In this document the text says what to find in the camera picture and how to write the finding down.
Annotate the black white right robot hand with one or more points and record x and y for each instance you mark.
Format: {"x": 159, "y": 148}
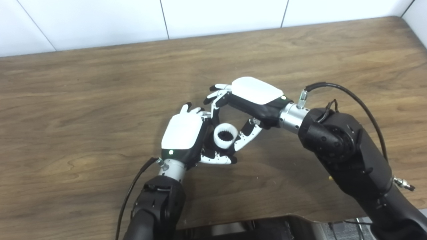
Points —
{"x": 255, "y": 90}

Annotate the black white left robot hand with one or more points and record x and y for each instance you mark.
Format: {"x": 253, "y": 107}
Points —
{"x": 181, "y": 133}

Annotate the round black part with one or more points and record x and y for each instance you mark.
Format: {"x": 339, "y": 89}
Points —
{"x": 226, "y": 136}

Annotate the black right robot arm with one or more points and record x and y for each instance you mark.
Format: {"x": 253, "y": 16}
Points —
{"x": 350, "y": 156}

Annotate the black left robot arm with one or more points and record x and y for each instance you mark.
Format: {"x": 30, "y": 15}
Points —
{"x": 156, "y": 210}

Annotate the black robot torso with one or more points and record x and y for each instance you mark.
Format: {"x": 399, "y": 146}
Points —
{"x": 267, "y": 230}

